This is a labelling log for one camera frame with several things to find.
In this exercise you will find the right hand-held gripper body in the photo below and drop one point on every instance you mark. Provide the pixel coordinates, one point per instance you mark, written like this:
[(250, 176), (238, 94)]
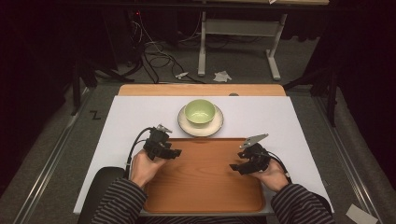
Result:
[(256, 155)]

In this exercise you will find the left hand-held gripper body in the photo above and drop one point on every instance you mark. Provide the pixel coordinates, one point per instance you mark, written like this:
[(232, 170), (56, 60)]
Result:
[(156, 141)]

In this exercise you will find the person's left hand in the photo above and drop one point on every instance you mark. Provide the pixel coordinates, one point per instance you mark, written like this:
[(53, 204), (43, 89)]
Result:
[(144, 169)]

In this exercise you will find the person's right hand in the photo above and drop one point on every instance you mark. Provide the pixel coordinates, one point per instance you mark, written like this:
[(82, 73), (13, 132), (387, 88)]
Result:
[(273, 177)]

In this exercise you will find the cream plate with dark rim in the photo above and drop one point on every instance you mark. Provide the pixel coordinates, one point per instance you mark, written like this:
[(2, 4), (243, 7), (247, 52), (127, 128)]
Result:
[(204, 130)]

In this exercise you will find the wooden tray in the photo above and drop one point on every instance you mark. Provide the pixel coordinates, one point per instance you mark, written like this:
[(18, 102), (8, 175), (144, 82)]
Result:
[(202, 180)]

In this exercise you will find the white table mat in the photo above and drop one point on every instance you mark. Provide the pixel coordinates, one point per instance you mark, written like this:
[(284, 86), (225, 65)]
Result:
[(124, 118)]

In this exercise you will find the green bowl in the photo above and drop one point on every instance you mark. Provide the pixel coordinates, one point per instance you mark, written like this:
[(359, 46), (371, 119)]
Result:
[(200, 111)]

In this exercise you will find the small white paper scrap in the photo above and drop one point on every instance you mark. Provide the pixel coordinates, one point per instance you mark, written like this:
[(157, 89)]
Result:
[(181, 75)]

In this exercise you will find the crumpled white paper scrap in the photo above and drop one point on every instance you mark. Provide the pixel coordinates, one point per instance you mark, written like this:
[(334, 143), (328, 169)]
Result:
[(222, 76)]

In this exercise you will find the dark metal stand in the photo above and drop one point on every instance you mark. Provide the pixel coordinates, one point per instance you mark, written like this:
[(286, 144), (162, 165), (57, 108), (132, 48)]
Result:
[(327, 84), (84, 77)]

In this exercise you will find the flat white paper sheet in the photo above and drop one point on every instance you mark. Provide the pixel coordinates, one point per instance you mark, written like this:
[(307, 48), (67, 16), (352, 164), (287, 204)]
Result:
[(361, 215)]

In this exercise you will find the metal floor rail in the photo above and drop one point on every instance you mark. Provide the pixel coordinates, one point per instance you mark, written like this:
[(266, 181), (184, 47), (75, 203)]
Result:
[(49, 161), (348, 149)]

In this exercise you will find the white desk frame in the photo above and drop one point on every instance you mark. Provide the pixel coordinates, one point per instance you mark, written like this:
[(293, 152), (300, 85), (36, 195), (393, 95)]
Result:
[(239, 27)]

